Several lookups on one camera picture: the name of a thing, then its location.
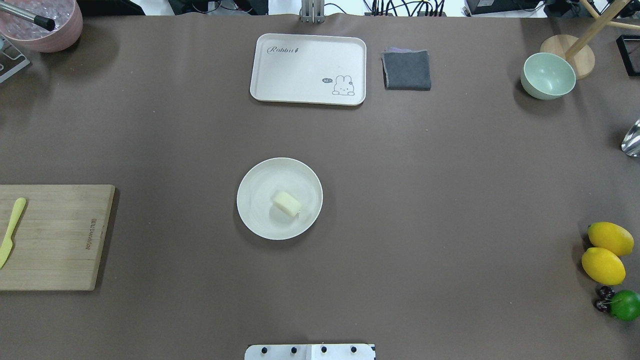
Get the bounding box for cream round plate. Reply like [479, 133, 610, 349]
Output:
[236, 157, 323, 240]

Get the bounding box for cream rabbit tray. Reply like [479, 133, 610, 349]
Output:
[249, 33, 367, 106]

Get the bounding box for grey folded cloth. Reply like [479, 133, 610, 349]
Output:
[381, 47, 432, 91]

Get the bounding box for mint green bowl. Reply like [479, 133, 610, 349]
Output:
[519, 52, 578, 100]

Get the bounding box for wooden cutting board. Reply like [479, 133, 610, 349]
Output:
[0, 184, 115, 291]

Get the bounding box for wooden cup stand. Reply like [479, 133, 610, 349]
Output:
[539, 0, 639, 80]

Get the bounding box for yellow lemon outer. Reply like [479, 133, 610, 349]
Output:
[587, 221, 634, 256]

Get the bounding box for yellow lemon near lime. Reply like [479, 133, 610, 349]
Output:
[581, 247, 626, 286]

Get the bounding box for dark cherries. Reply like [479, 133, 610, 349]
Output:
[593, 285, 616, 313]

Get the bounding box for pink bowl with ice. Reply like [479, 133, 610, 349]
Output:
[0, 0, 83, 53]

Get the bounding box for metal scoop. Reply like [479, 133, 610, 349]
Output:
[621, 119, 640, 157]

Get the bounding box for yellow plastic knife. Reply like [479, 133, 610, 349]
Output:
[0, 197, 27, 269]

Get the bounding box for green lime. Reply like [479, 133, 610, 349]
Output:
[610, 290, 640, 321]

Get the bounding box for aluminium frame post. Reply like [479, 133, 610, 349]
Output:
[299, 0, 326, 24]

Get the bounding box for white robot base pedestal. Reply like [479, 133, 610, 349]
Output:
[244, 343, 377, 360]

